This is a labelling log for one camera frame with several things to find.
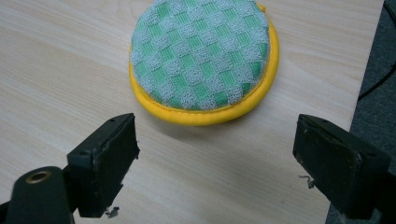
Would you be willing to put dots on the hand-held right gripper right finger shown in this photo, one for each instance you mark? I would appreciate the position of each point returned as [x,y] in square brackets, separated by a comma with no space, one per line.
[339,165]

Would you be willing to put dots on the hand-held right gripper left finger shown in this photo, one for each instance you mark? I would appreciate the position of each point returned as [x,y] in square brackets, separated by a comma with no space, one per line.
[99,161]

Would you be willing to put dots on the round green checkered yellow sponge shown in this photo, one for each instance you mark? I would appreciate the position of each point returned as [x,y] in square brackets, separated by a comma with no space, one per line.
[204,60]

